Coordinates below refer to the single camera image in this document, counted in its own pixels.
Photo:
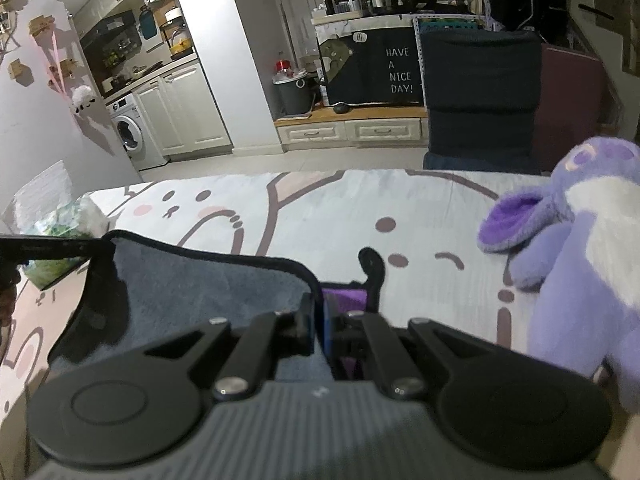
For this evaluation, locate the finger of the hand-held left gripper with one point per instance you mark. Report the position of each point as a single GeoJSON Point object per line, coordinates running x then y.
{"type": "Point", "coordinates": [50, 247]}

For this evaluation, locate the grey towel with black trim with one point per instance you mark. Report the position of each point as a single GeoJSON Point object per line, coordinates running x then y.
{"type": "Point", "coordinates": [200, 290]}

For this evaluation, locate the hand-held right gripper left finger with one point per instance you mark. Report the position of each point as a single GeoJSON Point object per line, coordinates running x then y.
{"type": "Point", "coordinates": [306, 327]}

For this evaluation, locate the white plush wall ornament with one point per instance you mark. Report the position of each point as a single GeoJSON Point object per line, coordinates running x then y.
{"type": "Point", "coordinates": [83, 97]}

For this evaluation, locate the green and white packet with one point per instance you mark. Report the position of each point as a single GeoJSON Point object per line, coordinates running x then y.
{"type": "Point", "coordinates": [70, 220]}

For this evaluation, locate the red lidded jar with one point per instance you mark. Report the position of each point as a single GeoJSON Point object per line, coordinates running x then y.
{"type": "Point", "coordinates": [285, 67]}

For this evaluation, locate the wooden staircase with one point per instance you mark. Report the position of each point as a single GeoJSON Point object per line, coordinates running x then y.
{"type": "Point", "coordinates": [605, 25]}

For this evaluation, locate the clear plastic bag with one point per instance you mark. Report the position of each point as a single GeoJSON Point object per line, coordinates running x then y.
{"type": "Point", "coordinates": [42, 192]}

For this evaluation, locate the cartoon printed bed sheet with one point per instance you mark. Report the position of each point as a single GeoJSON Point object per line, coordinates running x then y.
{"type": "Point", "coordinates": [310, 220]}

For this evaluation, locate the white washing machine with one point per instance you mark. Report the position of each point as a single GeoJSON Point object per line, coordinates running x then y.
{"type": "Point", "coordinates": [132, 130]}

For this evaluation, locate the wooden platform with white drawers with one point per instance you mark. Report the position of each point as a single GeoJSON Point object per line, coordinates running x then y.
{"type": "Point", "coordinates": [350, 127]}

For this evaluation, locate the maroon board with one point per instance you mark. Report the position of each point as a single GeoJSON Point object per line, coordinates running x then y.
{"type": "Point", "coordinates": [575, 95]}

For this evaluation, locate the dark blue folding chair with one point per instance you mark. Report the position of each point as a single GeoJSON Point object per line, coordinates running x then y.
{"type": "Point", "coordinates": [480, 95]}

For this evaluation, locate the white kitchen cabinet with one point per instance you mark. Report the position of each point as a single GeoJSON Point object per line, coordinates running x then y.
{"type": "Point", "coordinates": [185, 105]}

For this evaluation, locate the small black oval object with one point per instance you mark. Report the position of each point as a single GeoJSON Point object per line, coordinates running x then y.
{"type": "Point", "coordinates": [342, 107]}

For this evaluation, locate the black printed curtain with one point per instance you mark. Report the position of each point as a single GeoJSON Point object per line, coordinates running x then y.
{"type": "Point", "coordinates": [370, 67]}

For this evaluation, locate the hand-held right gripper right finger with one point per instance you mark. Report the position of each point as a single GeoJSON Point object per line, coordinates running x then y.
{"type": "Point", "coordinates": [345, 332]}

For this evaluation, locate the teal hanging bag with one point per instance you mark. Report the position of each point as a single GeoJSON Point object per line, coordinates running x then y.
{"type": "Point", "coordinates": [148, 22]}

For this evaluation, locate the grey trash bin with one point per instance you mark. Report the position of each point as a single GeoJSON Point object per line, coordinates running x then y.
{"type": "Point", "coordinates": [295, 96]}

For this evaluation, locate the purple plush toy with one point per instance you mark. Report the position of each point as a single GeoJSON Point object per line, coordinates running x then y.
{"type": "Point", "coordinates": [580, 270]}

